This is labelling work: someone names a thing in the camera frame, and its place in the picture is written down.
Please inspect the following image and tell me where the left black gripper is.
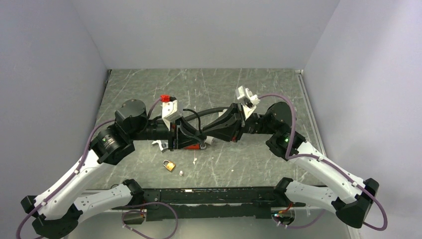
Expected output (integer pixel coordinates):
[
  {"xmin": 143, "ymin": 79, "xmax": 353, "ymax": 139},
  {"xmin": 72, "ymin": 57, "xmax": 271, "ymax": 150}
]
[{"xmin": 129, "ymin": 115, "xmax": 203, "ymax": 151}]

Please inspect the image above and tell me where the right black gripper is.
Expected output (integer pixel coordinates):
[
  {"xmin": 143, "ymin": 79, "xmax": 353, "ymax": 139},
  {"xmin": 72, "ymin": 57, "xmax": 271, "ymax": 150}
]
[{"xmin": 202, "ymin": 103, "xmax": 277, "ymax": 143}]

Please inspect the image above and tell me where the black cable padlock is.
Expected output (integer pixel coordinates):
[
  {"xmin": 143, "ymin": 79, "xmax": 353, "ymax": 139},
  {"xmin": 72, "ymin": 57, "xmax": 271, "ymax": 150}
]
[{"xmin": 180, "ymin": 108, "xmax": 206, "ymax": 141}]

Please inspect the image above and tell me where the white pipe elbow near wrench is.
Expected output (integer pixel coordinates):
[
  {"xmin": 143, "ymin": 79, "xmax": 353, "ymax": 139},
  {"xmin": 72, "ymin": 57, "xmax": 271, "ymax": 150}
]
[{"xmin": 205, "ymin": 136, "xmax": 214, "ymax": 145}]

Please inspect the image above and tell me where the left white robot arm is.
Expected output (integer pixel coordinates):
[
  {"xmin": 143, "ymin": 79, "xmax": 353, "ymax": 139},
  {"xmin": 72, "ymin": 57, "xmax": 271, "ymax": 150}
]
[{"xmin": 21, "ymin": 95, "xmax": 207, "ymax": 239}]

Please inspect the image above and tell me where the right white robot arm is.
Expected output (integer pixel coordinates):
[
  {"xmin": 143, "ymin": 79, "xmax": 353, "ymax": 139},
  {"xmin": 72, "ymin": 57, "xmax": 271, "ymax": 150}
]
[{"xmin": 203, "ymin": 102, "xmax": 379, "ymax": 229}]

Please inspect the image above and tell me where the brass padlock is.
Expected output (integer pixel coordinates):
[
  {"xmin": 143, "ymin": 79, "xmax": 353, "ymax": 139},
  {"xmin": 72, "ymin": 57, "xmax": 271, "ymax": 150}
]
[{"xmin": 163, "ymin": 160, "xmax": 176, "ymax": 172}]

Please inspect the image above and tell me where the black corrugated hose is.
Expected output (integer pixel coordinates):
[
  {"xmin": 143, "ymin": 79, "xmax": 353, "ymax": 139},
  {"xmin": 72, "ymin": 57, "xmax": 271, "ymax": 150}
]
[{"xmin": 179, "ymin": 106, "xmax": 231, "ymax": 121}]

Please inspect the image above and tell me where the red handled adjustable wrench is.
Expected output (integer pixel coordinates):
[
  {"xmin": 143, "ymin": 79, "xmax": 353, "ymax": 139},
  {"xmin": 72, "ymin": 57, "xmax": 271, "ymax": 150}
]
[{"xmin": 151, "ymin": 140, "xmax": 207, "ymax": 152}]

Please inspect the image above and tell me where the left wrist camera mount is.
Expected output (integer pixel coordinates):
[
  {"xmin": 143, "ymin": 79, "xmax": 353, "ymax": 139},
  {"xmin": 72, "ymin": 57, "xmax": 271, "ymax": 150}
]
[{"xmin": 160, "ymin": 95, "xmax": 183, "ymax": 130}]

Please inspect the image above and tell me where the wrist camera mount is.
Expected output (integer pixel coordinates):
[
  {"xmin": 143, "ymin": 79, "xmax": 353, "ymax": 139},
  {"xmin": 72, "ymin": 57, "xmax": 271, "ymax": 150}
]
[
  {"xmin": 235, "ymin": 86, "xmax": 260, "ymax": 120},
  {"xmin": 160, "ymin": 95, "xmax": 183, "ymax": 130}
]

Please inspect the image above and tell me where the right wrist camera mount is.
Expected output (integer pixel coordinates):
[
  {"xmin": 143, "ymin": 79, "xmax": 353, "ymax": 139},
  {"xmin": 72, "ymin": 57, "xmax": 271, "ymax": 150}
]
[{"xmin": 235, "ymin": 86, "xmax": 260, "ymax": 120}]

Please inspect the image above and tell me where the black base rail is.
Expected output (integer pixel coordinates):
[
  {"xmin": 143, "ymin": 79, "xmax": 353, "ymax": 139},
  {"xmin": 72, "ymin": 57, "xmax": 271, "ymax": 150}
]
[{"xmin": 118, "ymin": 186, "xmax": 291, "ymax": 222}]

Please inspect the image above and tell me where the aluminium rail right edge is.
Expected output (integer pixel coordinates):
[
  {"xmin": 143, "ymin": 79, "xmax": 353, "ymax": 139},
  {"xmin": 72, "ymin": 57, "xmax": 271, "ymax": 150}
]
[{"xmin": 295, "ymin": 70, "xmax": 327, "ymax": 156}]

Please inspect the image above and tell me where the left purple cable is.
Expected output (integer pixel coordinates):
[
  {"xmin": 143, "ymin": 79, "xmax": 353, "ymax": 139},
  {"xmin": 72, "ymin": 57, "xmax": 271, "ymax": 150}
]
[{"xmin": 15, "ymin": 97, "xmax": 180, "ymax": 239}]

